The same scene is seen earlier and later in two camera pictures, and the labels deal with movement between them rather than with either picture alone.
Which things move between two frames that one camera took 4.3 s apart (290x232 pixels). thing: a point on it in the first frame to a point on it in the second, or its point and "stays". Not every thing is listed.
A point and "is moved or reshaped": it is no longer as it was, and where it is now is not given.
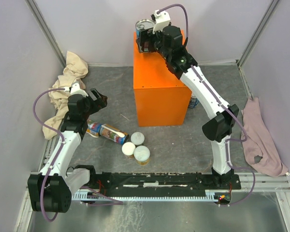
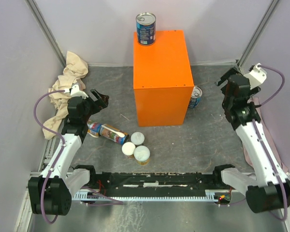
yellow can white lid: [141, 153] stays
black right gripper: [147, 36] to [232, 70]
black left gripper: [100, 103] stays
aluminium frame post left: [45, 28] stays
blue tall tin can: [143, 24] is moved or reshaped
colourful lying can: [113, 134] stays
